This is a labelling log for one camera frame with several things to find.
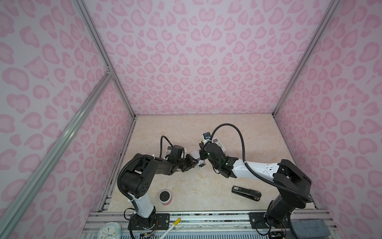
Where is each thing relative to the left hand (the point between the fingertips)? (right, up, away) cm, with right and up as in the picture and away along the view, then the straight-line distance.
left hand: (199, 160), depth 92 cm
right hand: (+1, +12, -7) cm, 14 cm away
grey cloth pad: (+51, -27, -23) cm, 62 cm away
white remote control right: (+11, +11, +11) cm, 20 cm away
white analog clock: (-42, -28, -22) cm, 55 cm away
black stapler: (+24, -14, -12) cm, 31 cm away
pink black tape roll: (-18, -16, -15) cm, 28 cm away
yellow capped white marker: (-12, -26, -18) cm, 34 cm away
